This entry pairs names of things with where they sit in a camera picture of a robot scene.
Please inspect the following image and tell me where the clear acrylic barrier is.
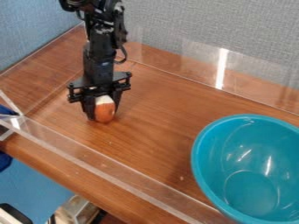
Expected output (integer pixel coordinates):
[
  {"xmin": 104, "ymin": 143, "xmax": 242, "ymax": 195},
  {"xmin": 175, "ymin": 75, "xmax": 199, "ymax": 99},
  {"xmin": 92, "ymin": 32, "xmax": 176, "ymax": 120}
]
[
  {"xmin": 126, "ymin": 24, "xmax": 299, "ymax": 116},
  {"xmin": 11, "ymin": 116, "xmax": 236, "ymax": 224}
]

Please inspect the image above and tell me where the clear plastic box below table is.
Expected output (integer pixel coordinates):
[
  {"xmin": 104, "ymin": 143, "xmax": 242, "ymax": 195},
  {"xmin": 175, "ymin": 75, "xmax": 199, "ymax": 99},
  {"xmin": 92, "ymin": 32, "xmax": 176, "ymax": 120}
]
[{"xmin": 47, "ymin": 195, "xmax": 99, "ymax": 224}]

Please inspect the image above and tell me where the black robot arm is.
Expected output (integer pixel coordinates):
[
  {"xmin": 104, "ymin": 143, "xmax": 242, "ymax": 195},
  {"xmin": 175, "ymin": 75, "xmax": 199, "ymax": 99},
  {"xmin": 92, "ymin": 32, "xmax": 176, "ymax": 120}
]
[{"xmin": 59, "ymin": 0, "xmax": 132, "ymax": 123}]

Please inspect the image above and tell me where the clear acrylic left bracket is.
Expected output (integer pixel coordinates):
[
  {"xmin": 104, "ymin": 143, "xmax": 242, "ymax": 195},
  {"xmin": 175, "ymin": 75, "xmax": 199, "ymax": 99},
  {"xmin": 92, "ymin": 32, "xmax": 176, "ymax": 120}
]
[{"xmin": 0, "ymin": 89, "xmax": 24, "ymax": 142}]

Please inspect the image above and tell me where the clear acrylic back barrier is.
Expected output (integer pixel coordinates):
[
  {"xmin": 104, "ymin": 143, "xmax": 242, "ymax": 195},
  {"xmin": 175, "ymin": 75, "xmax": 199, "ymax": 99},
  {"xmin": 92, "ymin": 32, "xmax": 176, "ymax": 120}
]
[{"xmin": 126, "ymin": 24, "xmax": 299, "ymax": 116}]

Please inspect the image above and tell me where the blue object at left edge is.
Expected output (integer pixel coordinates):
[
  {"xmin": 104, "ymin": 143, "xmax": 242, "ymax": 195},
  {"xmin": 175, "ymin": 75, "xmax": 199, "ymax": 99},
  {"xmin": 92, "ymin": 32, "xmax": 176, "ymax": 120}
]
[{"xmin": 0, "ymin": 104, "xmax": 19, "ymax": 172}]

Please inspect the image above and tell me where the blue plastic bowl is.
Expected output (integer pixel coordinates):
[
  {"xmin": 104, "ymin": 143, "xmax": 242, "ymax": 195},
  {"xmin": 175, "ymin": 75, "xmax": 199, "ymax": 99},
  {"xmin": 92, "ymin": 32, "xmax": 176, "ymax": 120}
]
[{"xmin": 191, "ymin": 114, "xmax": 299, "ymax": 224}]

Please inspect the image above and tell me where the brown and white toy mushroom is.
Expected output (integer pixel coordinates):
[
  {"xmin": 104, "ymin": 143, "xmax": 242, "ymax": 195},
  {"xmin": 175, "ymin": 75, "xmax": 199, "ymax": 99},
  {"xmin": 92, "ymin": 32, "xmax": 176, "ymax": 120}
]
[{"xmin": 95, "ymin": 95, "xmax": 116, "ymax": 123}]

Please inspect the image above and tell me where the clear acrylic front barrier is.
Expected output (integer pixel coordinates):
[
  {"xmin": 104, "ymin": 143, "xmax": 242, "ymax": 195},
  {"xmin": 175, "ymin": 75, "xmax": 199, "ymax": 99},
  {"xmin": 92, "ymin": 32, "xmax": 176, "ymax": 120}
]
[{"xmin": 11, "ymin": 116, "xmax": 236, "ymax": 224}]

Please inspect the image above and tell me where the black and white object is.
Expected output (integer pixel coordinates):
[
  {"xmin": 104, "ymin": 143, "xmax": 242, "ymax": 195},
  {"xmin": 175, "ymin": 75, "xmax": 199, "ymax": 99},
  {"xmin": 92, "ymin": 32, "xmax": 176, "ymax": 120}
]
[{"xmin": 0, "ymin": 203, "xmax": 33, "ymax": 224}]

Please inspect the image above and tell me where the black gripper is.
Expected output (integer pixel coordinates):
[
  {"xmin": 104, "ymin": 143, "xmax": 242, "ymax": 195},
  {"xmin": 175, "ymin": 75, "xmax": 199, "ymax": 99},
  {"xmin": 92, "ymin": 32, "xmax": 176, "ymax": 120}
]
[{"xmin": 68, "ymin": 72, "xmax": 132, "ymax": 121}]

